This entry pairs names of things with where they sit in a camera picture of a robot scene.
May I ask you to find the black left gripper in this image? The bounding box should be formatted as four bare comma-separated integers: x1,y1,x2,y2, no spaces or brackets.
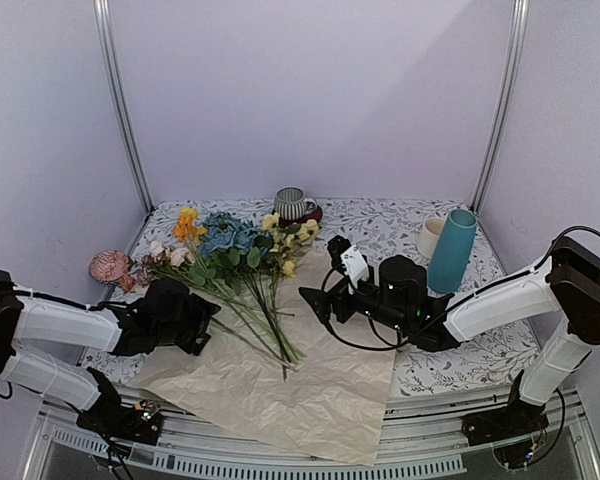
154,293,221,356

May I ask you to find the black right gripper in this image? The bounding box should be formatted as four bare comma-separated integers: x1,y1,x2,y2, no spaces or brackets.
300,275,410,333

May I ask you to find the cream wrapping paper sheet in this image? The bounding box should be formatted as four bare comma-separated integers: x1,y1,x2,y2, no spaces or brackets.
127,248,395,466

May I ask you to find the flower bouquet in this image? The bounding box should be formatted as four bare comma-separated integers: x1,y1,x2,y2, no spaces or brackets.
173,207,319,373

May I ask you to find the teal vase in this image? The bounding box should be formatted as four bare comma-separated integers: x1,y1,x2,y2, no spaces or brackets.
427,209,478,294

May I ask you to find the pink rose stem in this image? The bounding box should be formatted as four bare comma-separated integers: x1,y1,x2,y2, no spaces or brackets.
117,237,221,299

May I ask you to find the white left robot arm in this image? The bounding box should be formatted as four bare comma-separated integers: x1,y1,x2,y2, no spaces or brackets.
0,270,221,445

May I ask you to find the dark red saucer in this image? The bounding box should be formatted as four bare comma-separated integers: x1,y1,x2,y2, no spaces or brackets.
296,205,323,223

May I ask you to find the striped cup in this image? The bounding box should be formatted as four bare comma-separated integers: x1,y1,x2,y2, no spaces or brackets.
274,187,317,221

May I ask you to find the cream mug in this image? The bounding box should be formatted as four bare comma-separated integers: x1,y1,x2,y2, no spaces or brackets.
416,217,445,258

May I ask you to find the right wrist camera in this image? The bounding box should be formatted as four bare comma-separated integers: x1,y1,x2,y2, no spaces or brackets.
327,235,370,294

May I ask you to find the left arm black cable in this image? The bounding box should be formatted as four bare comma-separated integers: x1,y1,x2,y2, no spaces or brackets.
9,284,141,311

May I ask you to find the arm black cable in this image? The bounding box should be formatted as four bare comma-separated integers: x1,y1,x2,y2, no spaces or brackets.
322,225,600,466
9,284,141,311

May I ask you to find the aluminium table front rail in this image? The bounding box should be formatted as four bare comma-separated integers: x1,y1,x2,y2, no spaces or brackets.
21,387,600,479

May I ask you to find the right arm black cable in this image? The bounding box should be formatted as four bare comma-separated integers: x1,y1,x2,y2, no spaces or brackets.
322,225,600,466

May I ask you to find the left aluminium frame post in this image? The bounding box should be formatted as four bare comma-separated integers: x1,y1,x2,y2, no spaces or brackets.
93,0,155,216

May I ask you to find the aluminium frame post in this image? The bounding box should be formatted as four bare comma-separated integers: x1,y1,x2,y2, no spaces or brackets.
93,0,155,216
470,0,530,215

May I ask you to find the right aluminium frame post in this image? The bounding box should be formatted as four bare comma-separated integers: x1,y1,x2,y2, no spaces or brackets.
470,0,530,215

